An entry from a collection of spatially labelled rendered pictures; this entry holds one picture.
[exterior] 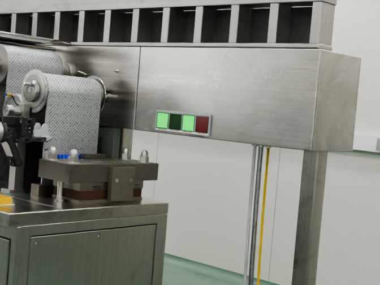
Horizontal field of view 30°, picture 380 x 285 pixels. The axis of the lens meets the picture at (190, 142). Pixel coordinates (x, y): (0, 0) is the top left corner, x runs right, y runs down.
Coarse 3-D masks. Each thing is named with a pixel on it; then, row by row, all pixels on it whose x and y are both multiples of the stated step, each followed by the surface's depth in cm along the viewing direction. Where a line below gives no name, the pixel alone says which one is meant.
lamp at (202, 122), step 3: (198, 117) 234; (201, 117) 233; (204, 117) 233; (198, 120) 234; (201, 120) 233; (204, 120) 233; (207, 120) 232; (198, 123) 234; (201, 123) 233; (204, 123) 233; (207, 123) 232; (198, 126) 234; (201, 126) 233; (204, 126) 233; (207, 126) 232; (198, 129) 234; (201, 129) 233; (204, 129) 233; (207, 129) 232
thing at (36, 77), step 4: (32, 76) 240; (36, 76) 239; (40, 76) 238; (40, 80) 238; (40, 84) 237; (40, 88) 237; (44, 88) 237; (40, 92) 237; (44, 92) 237; (40, 96) 237; (40, 100) 237; (32, 104) 240; (36, 104) 239; (44, 108) 243
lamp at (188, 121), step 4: (184, 116) 238; (188, 116) 237; (192, 116) 236; (184, 120) 238; (188, 120) 237; (192, 120) 236; (184, 124) 238; (188, 124) 237; (192, 124) 236; (184, 128) 238; (188, 128) 237; (192, 128) 236
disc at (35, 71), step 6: (30, 72) 242; (36, 72) 240; (42, 72) 238; (24, 78) 244; (42, 78) 237; (48, 90) 236; (24, 102) 244; (42, 102) 237; (30, 108) 242; (36, 108) 239
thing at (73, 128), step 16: (48, 112) 238; (64, 112) 243; (80, 112) 248; (96, 112) 254; (48, 128) 239; (64, 128) 244; (80, 128) 249; (96, 128) 254; (48, 144) 239; (64, 144) 244; (80, 144) 250; (96, 144) 255
